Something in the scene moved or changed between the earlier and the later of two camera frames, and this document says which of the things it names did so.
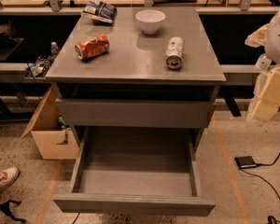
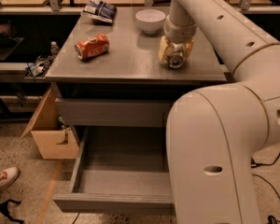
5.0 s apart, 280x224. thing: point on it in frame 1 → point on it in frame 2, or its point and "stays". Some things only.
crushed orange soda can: [93, 47] stays
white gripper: [278, 37] → [179, 32]
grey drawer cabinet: [140, 87] stays
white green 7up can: [175, 52] stays
